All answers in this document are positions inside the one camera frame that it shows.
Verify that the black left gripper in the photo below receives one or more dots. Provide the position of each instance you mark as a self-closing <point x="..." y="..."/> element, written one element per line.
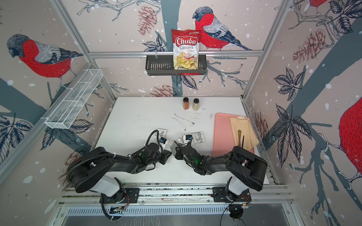
<point x="165" y="157"/>

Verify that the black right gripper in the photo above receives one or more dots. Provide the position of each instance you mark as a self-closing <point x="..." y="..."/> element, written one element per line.
<point x="182" y="150"/>

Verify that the white lift-off lid jewelry box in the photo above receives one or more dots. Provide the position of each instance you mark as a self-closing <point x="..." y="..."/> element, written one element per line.
<point x="198" y="137"/>

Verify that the white gift box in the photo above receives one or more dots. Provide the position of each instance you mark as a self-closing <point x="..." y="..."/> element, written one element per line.
<point x="162" y="133"/>
<point x="173" y="148"/>

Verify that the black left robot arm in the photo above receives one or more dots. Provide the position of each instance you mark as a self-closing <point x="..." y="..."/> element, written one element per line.
<point x="89" y="172"/>

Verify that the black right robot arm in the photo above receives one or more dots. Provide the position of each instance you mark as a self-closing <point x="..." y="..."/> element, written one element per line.
<point x="248" y="171"/>

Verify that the pink plastic tray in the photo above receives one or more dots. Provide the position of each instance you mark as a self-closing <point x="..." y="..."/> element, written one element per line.
<point x="223" y="137"/>

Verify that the orange spice jar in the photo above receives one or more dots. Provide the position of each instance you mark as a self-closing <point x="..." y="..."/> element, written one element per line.
<point x="186" y="103"/>

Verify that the beige spice jar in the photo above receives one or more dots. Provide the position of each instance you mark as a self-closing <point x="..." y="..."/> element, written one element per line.
<point x="196" y="105"/>

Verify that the wooden cutting board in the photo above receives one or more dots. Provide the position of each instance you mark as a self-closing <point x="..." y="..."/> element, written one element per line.
<point x="248" y="138"/>

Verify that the Chuba cassava chips bag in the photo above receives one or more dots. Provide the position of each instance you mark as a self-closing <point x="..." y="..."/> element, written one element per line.
<point x="186" y="49"/>

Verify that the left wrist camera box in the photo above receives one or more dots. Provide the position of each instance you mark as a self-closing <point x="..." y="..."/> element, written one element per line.
<point x="163" y="142"/>

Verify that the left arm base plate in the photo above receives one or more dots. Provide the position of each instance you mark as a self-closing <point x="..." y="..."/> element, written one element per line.
<point x="125" y="195"/>

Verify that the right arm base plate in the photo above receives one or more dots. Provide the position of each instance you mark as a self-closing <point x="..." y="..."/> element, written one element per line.
<point x="219" y="194"/>

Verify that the black wire wall basket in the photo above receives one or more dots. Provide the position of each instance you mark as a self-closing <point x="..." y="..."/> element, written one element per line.
<point x="163" y="66"/>

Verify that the aluminium mounting rail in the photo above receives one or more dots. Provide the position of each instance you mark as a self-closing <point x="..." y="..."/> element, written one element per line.
<point x="179" y="195"/>

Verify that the white mesh wall shelf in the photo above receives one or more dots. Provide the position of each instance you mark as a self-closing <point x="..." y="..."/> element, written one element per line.
<point x="76" y="97"/>

